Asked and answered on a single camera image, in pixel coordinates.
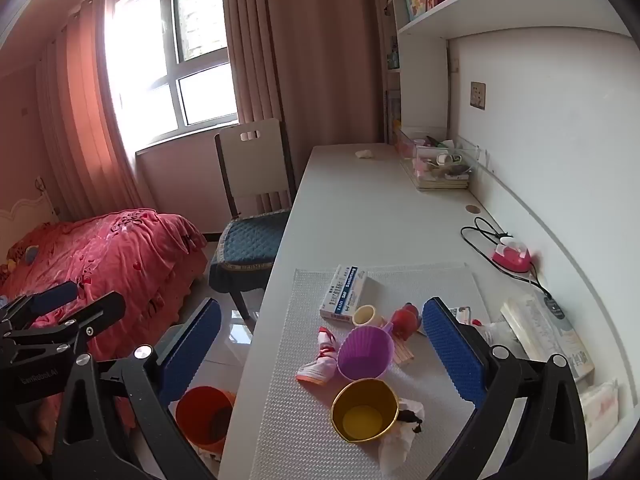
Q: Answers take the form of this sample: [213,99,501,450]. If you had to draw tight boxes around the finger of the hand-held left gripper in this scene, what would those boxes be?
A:
[0,291,126,357]
[0,282,79,332]

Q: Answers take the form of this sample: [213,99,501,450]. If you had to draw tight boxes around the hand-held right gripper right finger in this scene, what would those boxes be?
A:
[422,297,588,480]

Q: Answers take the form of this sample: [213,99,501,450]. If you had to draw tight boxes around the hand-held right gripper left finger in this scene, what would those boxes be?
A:
[50,297,223,480]

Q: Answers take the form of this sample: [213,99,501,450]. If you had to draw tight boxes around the wooden sticks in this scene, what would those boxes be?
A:
[392,341,415,369]

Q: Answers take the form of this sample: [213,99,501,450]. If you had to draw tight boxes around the orange waste bin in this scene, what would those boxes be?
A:
[175,386,237,449]

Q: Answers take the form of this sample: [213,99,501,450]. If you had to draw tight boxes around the purple silicone cup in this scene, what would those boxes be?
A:
[336,325,396,381]

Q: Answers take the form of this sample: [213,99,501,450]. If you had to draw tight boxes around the small cream cup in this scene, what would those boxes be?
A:
[352,304,384,330]

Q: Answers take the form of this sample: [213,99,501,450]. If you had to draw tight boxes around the yellow paper cup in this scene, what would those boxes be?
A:
[330,378,400,444]

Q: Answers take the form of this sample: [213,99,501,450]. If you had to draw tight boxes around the white tissue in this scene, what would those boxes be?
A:
[377,397,426,474]

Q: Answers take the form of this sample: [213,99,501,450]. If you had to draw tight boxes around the pink white baby shoe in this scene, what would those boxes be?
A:
[295,327,342,385]

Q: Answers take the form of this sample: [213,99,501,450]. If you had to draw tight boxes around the clear plastic wrapper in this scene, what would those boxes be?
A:
[472,319,522,357]

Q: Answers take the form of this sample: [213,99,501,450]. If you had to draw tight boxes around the stuffed toy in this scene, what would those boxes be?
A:
[7,244,42,269]

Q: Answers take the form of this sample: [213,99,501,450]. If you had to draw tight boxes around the red toy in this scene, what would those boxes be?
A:
[384,303,422,342]

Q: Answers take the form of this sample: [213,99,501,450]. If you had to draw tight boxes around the white bed headboard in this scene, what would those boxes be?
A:
[0,195,59,261]

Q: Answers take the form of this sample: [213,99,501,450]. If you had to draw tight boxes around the white tissue pack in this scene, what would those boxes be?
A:
[500,294,596,382]

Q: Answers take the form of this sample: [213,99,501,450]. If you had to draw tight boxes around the pink desk gadget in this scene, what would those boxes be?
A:
[492,236,534,274]

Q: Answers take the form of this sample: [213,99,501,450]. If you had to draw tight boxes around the blue quilted seat cushion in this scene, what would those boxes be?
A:
[208,209,292,294]

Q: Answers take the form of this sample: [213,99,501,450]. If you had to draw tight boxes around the white ribbed mat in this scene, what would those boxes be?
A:
[247,262,494,480]

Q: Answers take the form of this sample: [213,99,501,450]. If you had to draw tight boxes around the white blue medicine box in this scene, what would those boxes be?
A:
[320,264,382,329]

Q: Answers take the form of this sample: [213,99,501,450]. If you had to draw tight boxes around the pink patterned tissue pack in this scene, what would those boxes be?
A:
[579,380,621,454]

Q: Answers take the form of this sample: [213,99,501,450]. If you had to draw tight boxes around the orange curtain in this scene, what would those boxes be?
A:
[36,0,157,222]

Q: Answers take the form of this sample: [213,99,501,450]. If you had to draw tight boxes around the clear desk organizer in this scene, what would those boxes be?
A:
[397,126,482,191]

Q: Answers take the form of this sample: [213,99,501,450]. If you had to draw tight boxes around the white backed chair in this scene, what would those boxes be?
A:
[207,118,299,322]

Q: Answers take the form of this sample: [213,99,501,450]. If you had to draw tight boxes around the window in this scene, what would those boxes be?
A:
[107,0,239,148]

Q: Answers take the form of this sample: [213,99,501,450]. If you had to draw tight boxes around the pink beige curtain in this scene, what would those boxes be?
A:
[220,0,387,237]

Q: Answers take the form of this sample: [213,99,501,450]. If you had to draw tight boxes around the white shelf unit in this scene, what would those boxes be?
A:
[382,0,634,144]

